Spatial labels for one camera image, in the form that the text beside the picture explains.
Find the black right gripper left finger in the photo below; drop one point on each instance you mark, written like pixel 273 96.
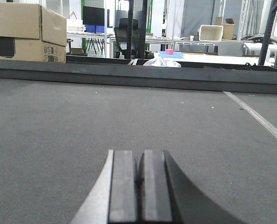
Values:
pixel 113 198

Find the white plastic basket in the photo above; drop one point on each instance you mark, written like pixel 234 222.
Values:
pixel 75 26

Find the white zipper strip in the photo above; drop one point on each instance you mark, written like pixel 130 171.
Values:
pixel 257 116

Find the white plastic tub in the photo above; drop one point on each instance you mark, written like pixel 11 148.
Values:
pixel 210 33

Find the small cardboard box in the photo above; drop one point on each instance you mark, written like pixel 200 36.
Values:
pixel 228 27

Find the grey chair back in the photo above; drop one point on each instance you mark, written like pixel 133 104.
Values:
pixel 230 48

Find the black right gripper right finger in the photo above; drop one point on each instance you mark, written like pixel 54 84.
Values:
pixel 168 196

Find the pink box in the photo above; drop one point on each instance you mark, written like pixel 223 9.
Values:
pixel 169 51

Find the black office chair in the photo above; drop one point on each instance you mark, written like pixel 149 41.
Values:
pixel 121 35

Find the blue tray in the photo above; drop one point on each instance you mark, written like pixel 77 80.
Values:
pixel 177 55

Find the crumpled plastic bag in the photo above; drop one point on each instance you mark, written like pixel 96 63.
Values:
pixel 160 62

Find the large cardboard box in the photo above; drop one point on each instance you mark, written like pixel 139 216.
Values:
pixel 31 32

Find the black monitor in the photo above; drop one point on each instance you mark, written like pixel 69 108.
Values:
pixel 93 16

